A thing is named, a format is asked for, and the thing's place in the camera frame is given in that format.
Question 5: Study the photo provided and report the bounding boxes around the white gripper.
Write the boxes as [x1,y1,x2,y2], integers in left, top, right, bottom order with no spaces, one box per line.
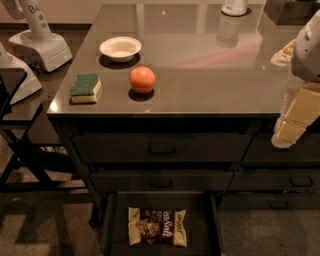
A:
[271,77,320,149]

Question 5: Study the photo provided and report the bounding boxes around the brown sea salt chip bag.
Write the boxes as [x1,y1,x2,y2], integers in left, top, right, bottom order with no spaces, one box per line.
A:
[128,207,187,247]

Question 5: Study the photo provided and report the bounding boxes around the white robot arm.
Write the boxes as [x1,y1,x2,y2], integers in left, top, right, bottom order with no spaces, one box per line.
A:
[271,10,320,148]

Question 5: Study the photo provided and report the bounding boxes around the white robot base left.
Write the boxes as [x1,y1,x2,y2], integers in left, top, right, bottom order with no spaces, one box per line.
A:
[0,43,41,105]

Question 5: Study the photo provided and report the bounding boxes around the top right drawer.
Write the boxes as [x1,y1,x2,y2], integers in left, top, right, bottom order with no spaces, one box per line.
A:
[242,133,320,167]

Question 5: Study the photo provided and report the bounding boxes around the middle right drawer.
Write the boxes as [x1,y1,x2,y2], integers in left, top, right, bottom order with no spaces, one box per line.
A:
[228,169,320,191]

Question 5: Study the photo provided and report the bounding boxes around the bottom right drawer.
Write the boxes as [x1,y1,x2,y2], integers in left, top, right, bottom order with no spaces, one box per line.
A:
[218,194,320,210]

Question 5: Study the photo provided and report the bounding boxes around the dark counter cabinet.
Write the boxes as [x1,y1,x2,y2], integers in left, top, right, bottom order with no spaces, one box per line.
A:
[48,0,319,256]

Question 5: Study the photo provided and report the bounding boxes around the white bottle on counter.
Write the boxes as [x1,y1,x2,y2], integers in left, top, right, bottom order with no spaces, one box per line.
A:
[221,0,248,17]

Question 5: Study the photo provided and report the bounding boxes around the open bottom left drawer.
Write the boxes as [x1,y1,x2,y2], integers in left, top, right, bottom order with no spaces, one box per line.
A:
[99,192,225,256]

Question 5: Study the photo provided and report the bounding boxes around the top left drawer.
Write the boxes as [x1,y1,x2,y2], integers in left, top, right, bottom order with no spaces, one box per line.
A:
[73,133,251,163]

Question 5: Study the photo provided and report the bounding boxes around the middle left drawer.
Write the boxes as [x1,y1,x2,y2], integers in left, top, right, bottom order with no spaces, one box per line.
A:
[90,169,233,192]

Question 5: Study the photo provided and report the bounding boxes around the orange round fruit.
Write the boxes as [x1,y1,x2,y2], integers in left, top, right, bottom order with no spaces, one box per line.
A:
[129,66,156,94]

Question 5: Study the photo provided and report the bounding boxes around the white bowl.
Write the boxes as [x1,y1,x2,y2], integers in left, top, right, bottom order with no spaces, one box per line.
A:
[99,37,142,63]

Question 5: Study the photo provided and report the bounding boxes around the green and yellow sponge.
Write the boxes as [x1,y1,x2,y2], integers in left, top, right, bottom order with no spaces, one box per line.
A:
[70,73,101,104]

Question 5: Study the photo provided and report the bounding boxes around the dark folding side table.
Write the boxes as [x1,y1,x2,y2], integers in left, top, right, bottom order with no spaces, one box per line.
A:
[0,76,85,192]

